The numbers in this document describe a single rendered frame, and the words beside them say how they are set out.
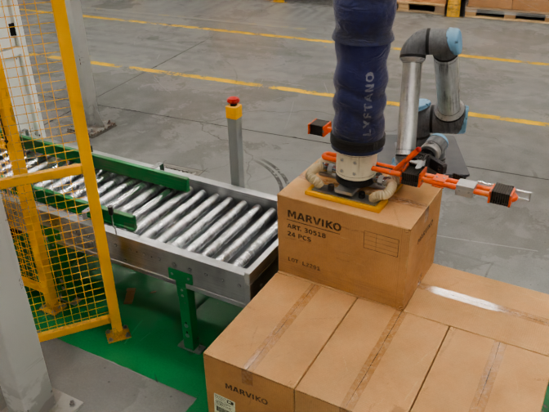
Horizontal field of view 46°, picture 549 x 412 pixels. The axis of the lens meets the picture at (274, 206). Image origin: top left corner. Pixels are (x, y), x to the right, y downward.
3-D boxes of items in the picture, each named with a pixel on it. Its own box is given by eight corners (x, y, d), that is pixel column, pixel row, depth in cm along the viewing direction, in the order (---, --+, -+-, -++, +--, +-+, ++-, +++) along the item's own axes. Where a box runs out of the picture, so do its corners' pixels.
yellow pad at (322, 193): (304, 194, 274) (304, 184, 272) (314, 185, 282) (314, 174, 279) (379, 213, 259) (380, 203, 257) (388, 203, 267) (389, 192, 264)
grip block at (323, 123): (307, 133, 303) (307, 123, 301) (315, 127, 310) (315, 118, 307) (323, 137, 300) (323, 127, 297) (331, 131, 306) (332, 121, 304)
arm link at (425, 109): (403, 127, 356) (403, 96, 348) (435, 127, 350) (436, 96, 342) (399, 136, 343) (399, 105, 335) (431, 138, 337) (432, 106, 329)
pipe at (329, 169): (306, 185, 274) (306, 173, 271) (332, 162, 292) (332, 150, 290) (381, 203, 259) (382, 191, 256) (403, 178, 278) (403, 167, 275)
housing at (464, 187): (453, 194, 251) (455, 185, 249) (458, 187, 256) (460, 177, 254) (471, 199, 248) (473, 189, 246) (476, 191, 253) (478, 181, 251)
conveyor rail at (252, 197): (5, 155, 440) (-1, 130, 431) (11, 152, 444) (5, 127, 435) (308, 239, 342) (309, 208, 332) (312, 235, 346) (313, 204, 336)
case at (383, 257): (278, 270, 295) (276, 194, 275) (318, 229, 325) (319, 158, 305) (402, 311, 268) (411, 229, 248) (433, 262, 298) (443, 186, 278)
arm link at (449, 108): (436, 114, 350) (427, 19, 286) (470, 116, 344) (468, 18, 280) (433, 138, 343) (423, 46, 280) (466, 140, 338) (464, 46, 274)
